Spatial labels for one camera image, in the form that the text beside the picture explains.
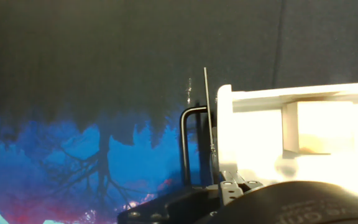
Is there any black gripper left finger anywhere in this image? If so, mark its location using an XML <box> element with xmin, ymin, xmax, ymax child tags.
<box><xmin>116</xmin><ymin>184</ymin><xmax>223</xmax><ymax>224</ymax></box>

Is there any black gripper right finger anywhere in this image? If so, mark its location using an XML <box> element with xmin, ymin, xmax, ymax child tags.
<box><xmin>218</xmin><ymin>169</ymin><xmax>265</xmax><ymax>207</ymax></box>

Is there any white drawer with dividers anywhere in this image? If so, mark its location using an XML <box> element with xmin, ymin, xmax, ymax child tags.
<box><xmin>215</xmin><ymin>80</ymin><xmax>358</xmax><ymax>198</ymax></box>

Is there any metal wire drawer handle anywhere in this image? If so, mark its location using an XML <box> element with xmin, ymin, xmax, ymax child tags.
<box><xmin>179</xmin><ymin>105</ymin><xmax>209</xmax><ymax>188</ymax></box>

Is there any landscape print desk mat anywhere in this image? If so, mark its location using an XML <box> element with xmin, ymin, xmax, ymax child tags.
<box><xmin>0</xmin><ymin>0</ymin><xmax>358</xmax><ymax>224</ymax></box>

